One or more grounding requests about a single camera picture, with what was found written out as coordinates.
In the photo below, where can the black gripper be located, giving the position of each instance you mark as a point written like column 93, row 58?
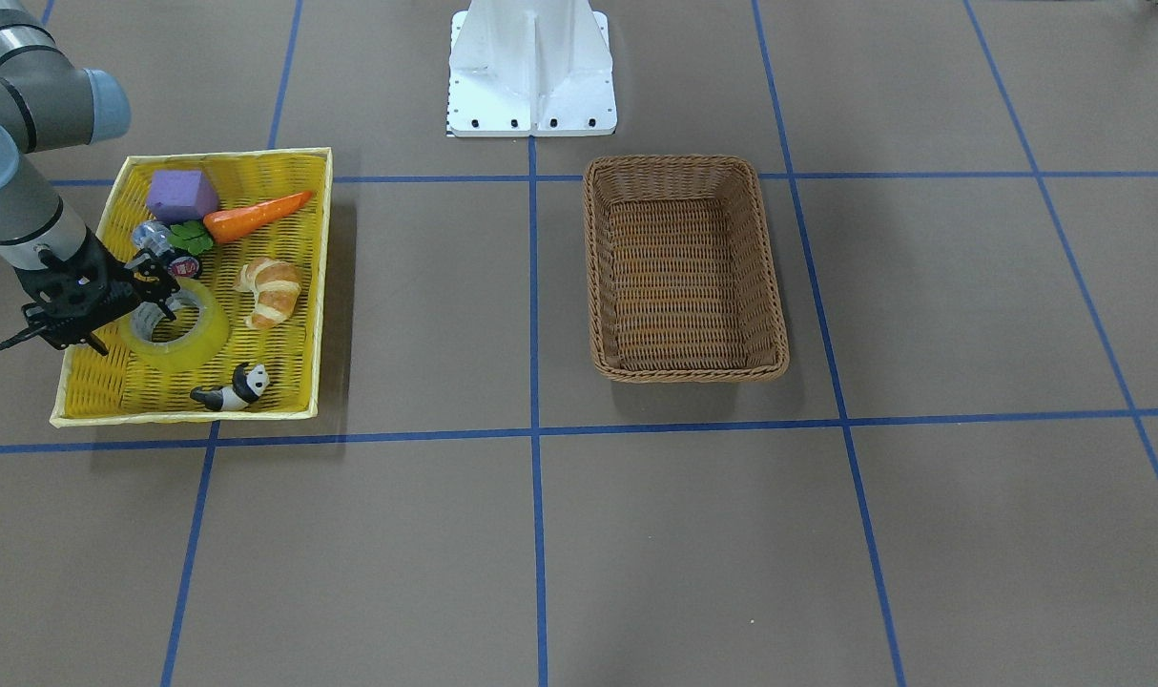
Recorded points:
column 99, row 260

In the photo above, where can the clear yellowish tape roll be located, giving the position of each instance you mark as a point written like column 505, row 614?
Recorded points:
column 195, row 347

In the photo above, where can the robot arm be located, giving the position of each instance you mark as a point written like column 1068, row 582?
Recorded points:
column 46, row 103

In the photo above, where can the yellow woven basket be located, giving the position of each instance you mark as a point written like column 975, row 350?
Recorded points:
column 251, row 348

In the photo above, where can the brown wicker basket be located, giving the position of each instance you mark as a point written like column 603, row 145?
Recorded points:
column 681, row 275

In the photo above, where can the purple foam block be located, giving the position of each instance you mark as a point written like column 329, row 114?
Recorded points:
column 176, row 196

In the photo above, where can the orange toy carrot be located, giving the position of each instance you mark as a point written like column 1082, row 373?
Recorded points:
column 228, row 225

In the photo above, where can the toy croissant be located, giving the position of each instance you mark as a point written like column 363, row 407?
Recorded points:
column 275, row 285

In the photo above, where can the toy panda figure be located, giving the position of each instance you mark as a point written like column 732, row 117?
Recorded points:
column 248, row 383

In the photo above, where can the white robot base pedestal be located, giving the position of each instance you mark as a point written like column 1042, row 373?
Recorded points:
column 530, row 68

